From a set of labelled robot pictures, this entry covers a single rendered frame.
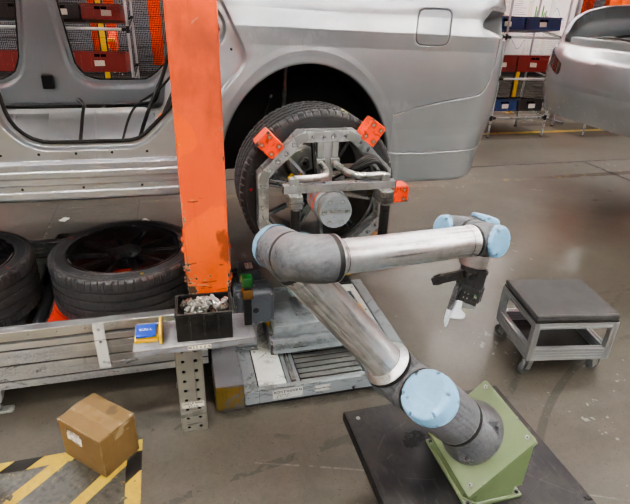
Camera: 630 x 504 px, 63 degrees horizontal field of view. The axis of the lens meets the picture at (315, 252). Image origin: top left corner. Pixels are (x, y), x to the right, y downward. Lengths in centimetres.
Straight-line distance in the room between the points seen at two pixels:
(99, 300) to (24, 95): 220
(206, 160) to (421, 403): 105
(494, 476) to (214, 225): 121
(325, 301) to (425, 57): 151
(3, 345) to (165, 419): 68
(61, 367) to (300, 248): 143
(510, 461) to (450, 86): 171
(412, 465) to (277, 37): 171
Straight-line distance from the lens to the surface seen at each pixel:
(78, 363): 233
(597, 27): 538
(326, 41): 237
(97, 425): 207
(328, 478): 204
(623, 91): 412
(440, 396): 143
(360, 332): 141
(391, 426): 182
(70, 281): 233
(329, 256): 114
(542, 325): 252
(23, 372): 239
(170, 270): 229
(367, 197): 223
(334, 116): 206
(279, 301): 253
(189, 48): 176
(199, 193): 186
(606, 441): 251
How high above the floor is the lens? 157
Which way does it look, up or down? 27 degrees down
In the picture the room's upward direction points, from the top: 2 degrees clockwise
